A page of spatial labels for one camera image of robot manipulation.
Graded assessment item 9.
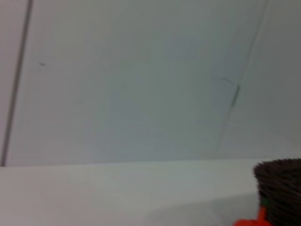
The dark brown woven basket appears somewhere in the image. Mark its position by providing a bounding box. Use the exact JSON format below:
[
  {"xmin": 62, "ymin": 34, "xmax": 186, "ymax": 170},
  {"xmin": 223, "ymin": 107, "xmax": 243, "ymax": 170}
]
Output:
[{"xmin": 253, "ymin": 158, "xmax": 301, "ymax": 226}]

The white tablecloth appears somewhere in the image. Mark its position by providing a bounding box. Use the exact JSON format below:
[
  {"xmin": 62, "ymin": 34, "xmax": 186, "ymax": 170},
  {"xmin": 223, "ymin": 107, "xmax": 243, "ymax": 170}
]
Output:
[{"xmin": 0, "ymin": 158, "xmax": 301, "ymax": 226}]

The orange toy citrus fruit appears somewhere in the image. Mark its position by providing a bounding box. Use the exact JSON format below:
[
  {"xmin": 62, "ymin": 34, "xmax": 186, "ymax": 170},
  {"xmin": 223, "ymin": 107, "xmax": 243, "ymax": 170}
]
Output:
[{"xmin": 232, "ymin": 199, "xmax": 272, "ymax": 226}]

